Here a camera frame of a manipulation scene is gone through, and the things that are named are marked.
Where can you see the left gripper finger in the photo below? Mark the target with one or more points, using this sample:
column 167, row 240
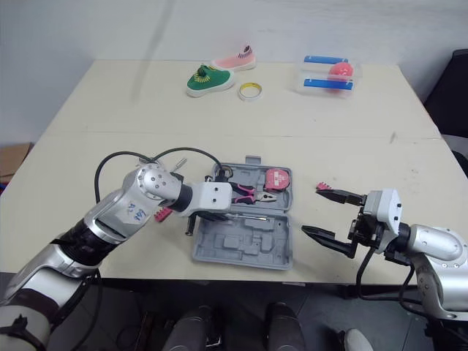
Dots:
column 190, row 225
column 215, row 216

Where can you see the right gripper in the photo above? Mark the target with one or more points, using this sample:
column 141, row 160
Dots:
column 362, row 230

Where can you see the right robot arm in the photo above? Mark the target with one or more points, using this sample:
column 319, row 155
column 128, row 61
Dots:
column 438, row 252

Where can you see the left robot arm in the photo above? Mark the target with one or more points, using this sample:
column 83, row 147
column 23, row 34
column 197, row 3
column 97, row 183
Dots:
column 109, row 212

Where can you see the grey tool case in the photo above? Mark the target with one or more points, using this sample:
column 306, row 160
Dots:
column 252, row 241

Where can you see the small pink piece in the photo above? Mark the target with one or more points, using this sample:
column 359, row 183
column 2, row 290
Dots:
column 323, row 186
column 162, row 215

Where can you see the screwdriver with metal shaft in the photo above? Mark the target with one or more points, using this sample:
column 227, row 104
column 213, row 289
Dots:
column 252, row 217

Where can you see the pink and black pliers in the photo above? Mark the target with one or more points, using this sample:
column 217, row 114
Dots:
column 252, row 195

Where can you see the small silver metal bit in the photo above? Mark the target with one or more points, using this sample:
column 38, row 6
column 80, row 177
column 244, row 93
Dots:
column 180, row 163

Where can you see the red tape measure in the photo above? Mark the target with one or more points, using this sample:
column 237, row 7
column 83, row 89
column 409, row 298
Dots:
column 277, row 179

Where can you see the robot body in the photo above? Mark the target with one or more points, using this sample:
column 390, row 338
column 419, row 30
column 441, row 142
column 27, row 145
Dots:
column 285, row 325

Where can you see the roll of tape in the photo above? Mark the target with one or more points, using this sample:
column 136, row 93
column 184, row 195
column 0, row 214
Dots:
column 242, row 93

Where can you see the clear box with blue strips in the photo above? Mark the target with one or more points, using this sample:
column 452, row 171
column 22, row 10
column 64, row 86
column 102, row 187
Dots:
column 318, row 83

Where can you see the green shoe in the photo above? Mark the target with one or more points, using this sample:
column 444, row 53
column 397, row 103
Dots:
column 210, row 80

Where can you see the pink ball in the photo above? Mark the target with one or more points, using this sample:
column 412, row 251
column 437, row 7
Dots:
column 340, row 71

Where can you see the pink shoe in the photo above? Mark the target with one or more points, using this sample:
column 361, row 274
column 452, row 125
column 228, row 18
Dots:
column 234, row 61

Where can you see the black chair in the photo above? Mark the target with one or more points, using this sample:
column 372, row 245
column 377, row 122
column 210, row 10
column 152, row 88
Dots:
column 449, row 98

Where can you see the brown cardboard box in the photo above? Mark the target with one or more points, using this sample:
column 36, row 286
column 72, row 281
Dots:
column 14, row 161

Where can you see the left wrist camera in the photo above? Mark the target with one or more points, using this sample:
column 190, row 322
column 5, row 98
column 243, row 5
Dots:
column 212, row 195

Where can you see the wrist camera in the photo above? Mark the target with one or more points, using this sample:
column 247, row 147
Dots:
column 212, row 195
column 384, row 208

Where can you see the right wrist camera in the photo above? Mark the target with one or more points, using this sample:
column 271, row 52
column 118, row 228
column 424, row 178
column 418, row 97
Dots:
column 384, row 208

